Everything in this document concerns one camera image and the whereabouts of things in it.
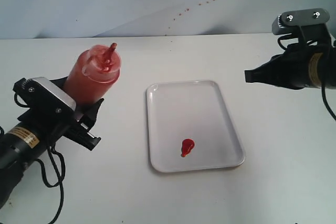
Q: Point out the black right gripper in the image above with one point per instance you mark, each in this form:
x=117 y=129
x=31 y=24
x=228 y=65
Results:
x=291 y=70

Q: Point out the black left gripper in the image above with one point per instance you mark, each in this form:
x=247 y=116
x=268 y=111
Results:
x=77 y=129

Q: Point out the red sauce squeeze bottle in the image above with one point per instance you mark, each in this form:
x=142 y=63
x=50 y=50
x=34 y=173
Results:
x=93 y=74

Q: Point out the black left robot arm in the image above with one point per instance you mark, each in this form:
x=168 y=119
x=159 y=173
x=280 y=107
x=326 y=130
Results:
x=20 y=147

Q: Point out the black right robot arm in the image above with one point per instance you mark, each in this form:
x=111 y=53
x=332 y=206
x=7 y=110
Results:
x=328 y=68

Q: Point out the red sauce blob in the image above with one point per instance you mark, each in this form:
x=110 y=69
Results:
x=187 y=146

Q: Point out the white rectangular plastic tray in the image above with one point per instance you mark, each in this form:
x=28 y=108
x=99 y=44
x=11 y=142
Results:
x=195 y=110

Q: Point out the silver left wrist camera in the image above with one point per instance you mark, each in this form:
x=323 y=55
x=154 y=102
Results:
x=43 y=96

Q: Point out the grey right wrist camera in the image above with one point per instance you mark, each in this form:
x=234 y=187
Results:
x=287 y=22

